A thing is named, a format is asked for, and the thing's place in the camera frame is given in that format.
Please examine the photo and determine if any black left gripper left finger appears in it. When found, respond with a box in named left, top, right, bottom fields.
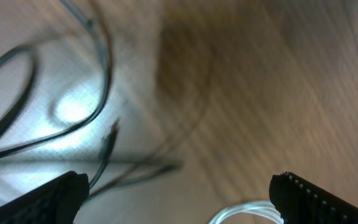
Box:
left=0, top=171, right=90, bottom=224

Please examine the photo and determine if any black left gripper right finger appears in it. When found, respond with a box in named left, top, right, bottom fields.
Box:
left=269, top=172, right=358, bottom=224

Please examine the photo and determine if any thin black cable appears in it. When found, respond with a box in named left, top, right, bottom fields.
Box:
left=0, top=0, right=183, bottom=203

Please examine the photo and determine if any white usb cable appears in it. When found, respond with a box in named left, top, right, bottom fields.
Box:
left=208, top=200, right=284, bottom=224

